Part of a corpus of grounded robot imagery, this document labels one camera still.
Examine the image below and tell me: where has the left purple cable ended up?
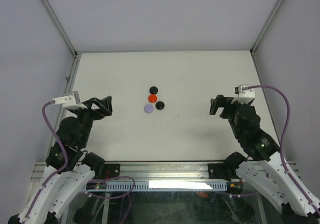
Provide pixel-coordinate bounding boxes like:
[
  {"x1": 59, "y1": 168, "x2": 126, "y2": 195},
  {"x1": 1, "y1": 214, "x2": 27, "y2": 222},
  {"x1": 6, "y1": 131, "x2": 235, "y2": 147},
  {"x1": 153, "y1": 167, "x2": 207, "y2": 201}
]
[{"x1": 24, "y1": 100, "x2": 137, "y2": 224}]

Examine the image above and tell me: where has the right aluminium frame post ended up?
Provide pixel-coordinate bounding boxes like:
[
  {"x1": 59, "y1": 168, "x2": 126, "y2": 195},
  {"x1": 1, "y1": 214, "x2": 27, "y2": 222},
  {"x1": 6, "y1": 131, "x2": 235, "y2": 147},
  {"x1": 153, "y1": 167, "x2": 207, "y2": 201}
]
[{"x1": 250, "y1": 0, "x2": 285, "y2": 56}]

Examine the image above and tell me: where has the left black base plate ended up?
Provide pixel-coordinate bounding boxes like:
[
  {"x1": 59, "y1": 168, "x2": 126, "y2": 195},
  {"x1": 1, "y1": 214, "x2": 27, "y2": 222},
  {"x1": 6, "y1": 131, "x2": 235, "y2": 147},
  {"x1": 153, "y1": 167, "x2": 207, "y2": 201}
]
[{"x1": 101, "y1": 162, "x2": 121, "y2": 179}]

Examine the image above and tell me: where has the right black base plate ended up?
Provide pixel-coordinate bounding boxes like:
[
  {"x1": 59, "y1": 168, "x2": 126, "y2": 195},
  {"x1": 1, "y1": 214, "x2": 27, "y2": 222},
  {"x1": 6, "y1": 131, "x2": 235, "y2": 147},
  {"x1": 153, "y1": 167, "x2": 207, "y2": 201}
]
[{"x1": 207, "y1": 163, "x2": 232, "y2": 182}]

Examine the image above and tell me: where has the left aluminium frame post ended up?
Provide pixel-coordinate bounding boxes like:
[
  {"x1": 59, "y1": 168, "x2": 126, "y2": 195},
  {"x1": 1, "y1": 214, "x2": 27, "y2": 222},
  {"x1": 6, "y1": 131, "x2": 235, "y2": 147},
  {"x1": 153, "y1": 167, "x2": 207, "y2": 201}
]
[{"x1": 39, "y1": 0, "x2": 78, "y2": 58}]

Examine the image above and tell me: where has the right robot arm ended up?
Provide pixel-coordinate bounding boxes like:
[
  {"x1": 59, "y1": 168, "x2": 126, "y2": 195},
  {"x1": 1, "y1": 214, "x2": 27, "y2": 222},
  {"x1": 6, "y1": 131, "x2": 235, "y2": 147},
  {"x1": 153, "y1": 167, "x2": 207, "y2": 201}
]
[{"x1": 209, "y1": 95, "x2": 320, "y2": 224}]

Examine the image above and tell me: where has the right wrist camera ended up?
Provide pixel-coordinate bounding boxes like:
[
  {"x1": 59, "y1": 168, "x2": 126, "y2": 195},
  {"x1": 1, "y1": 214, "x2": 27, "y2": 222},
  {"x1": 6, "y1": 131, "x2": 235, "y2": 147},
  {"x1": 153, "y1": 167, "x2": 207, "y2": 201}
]
[{"x1": 231, "y1": 84, "x2": 256, "y2": 105}]

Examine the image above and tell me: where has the aluminium mounting rail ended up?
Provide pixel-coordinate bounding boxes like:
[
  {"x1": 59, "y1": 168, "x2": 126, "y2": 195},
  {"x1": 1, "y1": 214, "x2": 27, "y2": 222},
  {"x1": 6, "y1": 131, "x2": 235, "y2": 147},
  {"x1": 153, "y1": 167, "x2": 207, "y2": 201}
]
[{"x1": 31, "y1": 160, "x2": 300, "y2": 183}]

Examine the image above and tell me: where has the orange charging case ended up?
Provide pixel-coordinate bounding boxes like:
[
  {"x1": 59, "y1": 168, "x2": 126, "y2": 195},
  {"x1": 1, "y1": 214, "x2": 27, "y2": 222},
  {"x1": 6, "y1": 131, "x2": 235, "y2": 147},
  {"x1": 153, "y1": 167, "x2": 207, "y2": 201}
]
[{"x1": 148, "y1": 94, "x2": 158, "y2": 103}]

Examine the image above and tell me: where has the purple charging case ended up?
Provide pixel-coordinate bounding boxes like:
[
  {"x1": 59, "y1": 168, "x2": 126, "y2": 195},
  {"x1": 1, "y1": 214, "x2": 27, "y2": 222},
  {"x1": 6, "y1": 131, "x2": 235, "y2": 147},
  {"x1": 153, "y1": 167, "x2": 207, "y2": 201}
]
[{"x1": 143, "y1": 104, "x2": 154, "y2": 114}]

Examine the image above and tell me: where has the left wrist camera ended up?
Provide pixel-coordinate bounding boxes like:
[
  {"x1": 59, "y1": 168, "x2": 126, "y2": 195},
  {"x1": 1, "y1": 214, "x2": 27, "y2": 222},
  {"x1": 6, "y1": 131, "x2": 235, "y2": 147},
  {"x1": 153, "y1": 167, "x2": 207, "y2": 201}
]
[{"x1": 52, "y1": 91, "x2": 87, "y2": 110}]

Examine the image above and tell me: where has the aluminium frame post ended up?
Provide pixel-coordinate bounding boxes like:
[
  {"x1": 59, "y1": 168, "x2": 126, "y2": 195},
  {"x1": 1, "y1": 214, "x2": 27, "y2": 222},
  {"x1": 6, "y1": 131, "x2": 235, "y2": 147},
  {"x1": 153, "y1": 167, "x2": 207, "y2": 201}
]
[
  {"x1": 39, "y1": 0, "x2": 78, "y2": 58},
  {"x1": 250, "y1": 0, "x2": 285, "y2": 56}
]

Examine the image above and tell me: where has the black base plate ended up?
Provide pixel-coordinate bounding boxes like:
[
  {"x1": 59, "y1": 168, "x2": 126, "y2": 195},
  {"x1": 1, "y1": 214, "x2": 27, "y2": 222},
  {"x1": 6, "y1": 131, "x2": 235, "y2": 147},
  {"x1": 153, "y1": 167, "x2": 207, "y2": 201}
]
[
  {"x1": 101, "y1": 162, "x2": 121, "y2": 179},
  {"x1": 207, "y1": 163, "x2": 232, "y2": 182}
]

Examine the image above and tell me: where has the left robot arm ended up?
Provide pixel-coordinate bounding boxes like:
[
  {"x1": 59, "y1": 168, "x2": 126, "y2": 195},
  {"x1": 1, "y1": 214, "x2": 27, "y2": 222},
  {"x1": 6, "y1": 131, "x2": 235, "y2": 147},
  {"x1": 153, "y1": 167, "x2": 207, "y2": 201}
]
[{"x1": 8, "y1": 91, "x2": 113, "y2": 224}]

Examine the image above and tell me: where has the black charging case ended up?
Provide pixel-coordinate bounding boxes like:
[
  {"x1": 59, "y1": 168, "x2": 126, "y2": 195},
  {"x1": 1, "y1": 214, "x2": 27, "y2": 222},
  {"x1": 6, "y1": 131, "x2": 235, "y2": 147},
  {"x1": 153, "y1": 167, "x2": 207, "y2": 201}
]
[
  {"x1": 155, "y1": 101, "x2": 165, "y2": 110},
  {"x1": 149, "y1": 86, "x2": 159, "y2": 95}
]

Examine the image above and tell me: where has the white slotted cable duct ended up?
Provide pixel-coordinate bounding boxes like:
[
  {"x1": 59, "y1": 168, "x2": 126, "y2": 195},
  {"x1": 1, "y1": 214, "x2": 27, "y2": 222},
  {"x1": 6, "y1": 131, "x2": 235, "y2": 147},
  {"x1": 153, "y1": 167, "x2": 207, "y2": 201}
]
[{"x1": 85, "y1": 180, "x2": 228, "y2": 192}]

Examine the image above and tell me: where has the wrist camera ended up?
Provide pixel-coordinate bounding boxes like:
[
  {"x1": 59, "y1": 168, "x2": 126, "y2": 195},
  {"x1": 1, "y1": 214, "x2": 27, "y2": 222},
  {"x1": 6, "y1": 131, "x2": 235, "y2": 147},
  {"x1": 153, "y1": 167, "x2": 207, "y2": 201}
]
[
  {"x1": 52, "y1": 91, "x2": 87, "y2": 110},
  {"x1": 231, "y1": 84, "x2": 256, "y2": 105}
]

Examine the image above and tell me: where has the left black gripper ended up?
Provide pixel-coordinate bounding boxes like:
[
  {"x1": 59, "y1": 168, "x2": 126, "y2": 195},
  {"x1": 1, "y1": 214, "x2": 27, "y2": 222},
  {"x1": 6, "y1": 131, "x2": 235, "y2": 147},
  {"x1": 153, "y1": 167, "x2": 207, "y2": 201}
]
[{"x1": 71, "y1": 95, "x2": 112, "y2": 146}]

